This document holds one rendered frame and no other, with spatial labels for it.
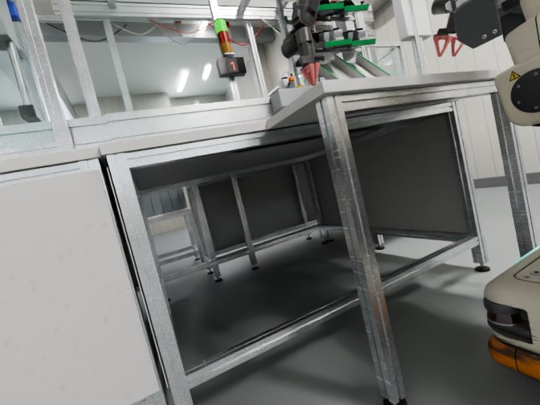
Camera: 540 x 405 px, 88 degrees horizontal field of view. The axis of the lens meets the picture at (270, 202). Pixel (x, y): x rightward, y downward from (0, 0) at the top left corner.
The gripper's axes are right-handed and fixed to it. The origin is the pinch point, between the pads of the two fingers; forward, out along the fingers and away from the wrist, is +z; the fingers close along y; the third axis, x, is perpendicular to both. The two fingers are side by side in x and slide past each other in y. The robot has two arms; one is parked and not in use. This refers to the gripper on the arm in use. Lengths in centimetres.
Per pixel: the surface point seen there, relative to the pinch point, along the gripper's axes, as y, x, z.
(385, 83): 2.7, 33.8, 13.3
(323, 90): 23.1, 34.7, 13.8
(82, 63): 75, -35, -28
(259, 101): 21.5, -3.3, 3.1
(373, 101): 6.1, 32.0, 17.0
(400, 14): -157, -79, -79
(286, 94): 14.5, 3.6, 3.7
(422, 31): -175, -76, -64
